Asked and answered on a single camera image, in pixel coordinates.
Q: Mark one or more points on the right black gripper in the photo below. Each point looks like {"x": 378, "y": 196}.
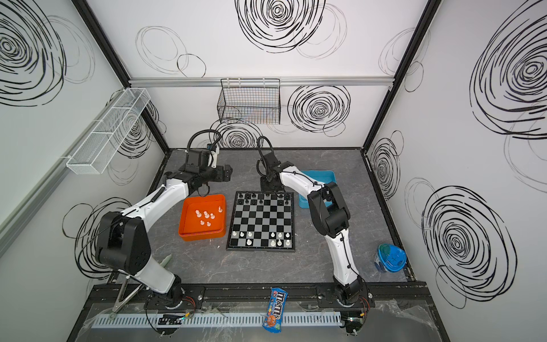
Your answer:
{"x": 271, "y": 185}

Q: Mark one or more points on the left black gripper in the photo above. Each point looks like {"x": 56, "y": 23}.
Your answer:
{"x": 226, "y": 172}

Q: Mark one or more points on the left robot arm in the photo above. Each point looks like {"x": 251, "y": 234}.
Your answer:
{"x": 123, "y": 244}

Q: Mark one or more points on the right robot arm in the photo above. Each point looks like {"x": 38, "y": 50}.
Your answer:
{"x": 329, "y": 214}

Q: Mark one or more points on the black white chess board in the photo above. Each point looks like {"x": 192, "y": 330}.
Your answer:
{"x": 262, "y": 221}

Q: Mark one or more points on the orange plastic tray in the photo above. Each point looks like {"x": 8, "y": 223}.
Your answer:
{"x": 203, "y": 218}

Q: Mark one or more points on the blue plastic tray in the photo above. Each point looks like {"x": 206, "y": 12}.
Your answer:
{"x": 322, "y": 177}

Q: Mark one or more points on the M&M's candy bag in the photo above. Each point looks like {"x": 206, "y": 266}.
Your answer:
{"x": 274, "y": 315}

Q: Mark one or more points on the blue lidded plastic container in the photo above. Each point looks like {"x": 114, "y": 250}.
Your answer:
{"x": 390, "y": 258}

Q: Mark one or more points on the black wire basket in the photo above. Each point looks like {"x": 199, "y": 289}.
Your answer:
{"x": 254, "y": 100}

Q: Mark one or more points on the white mesh wall shelf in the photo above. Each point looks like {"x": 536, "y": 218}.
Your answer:
{"x": 99, "y": 147}

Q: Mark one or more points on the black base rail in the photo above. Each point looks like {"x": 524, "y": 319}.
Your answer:
{"x": 196, "y": 296}

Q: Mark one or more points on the white slotted cable duct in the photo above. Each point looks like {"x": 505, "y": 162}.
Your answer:
{"x": 211, "y": 320}

